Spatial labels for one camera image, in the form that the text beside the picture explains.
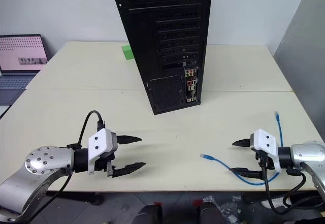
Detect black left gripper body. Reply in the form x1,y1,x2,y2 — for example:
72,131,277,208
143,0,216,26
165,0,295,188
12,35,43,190
93,132,119,178

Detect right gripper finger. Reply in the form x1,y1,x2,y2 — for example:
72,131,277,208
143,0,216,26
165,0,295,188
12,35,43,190
231,138,252,148
229,167,263,179

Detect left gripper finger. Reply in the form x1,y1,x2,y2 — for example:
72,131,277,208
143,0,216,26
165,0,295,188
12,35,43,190
112,162,147,179
117,135,142,145

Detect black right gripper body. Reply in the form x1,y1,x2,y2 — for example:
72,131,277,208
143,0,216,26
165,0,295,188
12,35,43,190
254,149,277,172

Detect clear crumpled plastic bag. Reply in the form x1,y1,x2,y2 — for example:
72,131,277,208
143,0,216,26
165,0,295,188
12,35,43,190
203,195,245,222

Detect dark rounded shape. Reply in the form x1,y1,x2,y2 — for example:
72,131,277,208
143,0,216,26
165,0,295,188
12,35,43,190
138,203,164,224
199,202,224,224

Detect green block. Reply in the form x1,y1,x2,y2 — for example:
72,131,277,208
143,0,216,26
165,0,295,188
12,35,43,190
121,45,135,60

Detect grey partition panel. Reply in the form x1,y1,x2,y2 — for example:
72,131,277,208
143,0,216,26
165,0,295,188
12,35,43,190
272,0,325,143

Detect black computer tower case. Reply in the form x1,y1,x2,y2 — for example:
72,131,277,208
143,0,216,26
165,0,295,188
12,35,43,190
109,0,214,116

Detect open laptop with pink screen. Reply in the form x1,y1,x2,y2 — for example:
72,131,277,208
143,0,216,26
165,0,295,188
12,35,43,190
0,34,49,119

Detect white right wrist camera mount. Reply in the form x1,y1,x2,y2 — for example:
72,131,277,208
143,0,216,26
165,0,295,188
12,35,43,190
249,129,283,173

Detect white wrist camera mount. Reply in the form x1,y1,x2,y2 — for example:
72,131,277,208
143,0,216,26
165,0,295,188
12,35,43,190
87,129,113,176
249,129,283,173

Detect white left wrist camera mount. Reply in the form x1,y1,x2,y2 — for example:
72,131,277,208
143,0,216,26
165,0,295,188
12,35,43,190
87,129,113,176

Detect blue ethernet cable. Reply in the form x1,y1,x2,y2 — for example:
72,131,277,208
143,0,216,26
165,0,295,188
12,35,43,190
200,111,285,186

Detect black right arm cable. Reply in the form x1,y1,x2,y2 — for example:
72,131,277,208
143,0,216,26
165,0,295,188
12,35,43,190
259,152,308,216

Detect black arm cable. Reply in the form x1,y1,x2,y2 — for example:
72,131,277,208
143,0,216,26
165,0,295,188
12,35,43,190
259,152,308,216
47,110,105,200

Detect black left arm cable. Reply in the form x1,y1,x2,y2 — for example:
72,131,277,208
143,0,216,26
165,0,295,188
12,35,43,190
47,110,105,200

